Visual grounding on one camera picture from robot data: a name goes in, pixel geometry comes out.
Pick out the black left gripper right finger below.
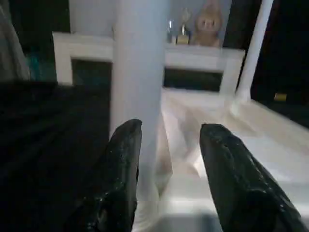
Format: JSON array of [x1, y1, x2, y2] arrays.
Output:
[[198, 123, 309, 232]]

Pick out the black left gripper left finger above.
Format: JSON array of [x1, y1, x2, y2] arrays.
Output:
[[69, 117, 143, 232]]

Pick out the white plastic table top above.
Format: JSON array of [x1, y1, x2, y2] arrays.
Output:
[[134, 87, 309, 232]]

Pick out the white glass-door cabinet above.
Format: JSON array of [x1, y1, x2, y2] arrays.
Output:
[[52, 31, 247, 94]]

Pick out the black tall cabinet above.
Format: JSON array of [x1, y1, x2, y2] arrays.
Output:
[[222, 0, 309, 114]]

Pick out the gold small trophy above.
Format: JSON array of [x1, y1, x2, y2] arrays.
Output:
[[176, 6, 192, 46]]

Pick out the tan plush toy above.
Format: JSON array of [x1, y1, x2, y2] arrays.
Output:
[[192, 0, 222, 47]]

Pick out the grey curtain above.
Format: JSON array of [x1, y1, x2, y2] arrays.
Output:
[[0, 0, 31, 82]]

